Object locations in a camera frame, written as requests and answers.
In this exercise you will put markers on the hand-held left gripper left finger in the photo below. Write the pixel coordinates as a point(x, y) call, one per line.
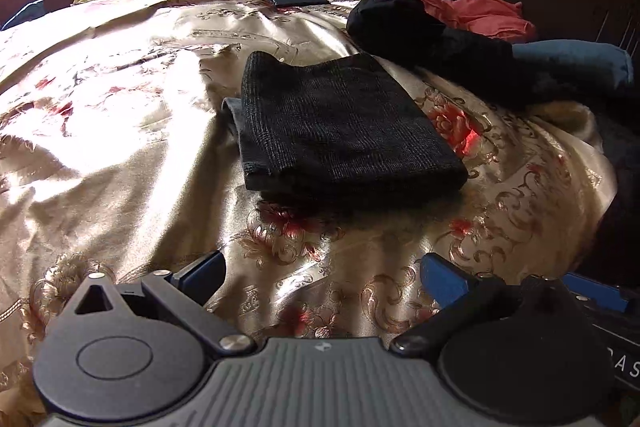
point(200, 274)

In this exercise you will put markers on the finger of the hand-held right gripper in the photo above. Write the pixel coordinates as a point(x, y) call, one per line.
point(600, 292)

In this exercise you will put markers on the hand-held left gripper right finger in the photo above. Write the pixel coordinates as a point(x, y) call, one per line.
point(442, 279)

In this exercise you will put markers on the black pants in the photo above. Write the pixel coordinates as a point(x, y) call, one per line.
point(340, 122)

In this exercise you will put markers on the gold floral bedspread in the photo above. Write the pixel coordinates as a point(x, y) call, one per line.
point(125, 132)

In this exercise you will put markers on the blue jeans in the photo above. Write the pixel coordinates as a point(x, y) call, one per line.
point(575, 62)

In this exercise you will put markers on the black fuzzy garment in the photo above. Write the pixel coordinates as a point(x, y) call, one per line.
point(425, 37)

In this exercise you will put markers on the coral red garment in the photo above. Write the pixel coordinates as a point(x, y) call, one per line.
point(480, 14)

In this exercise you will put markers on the dark blue cloth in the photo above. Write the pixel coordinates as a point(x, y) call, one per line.
point(22, 14)

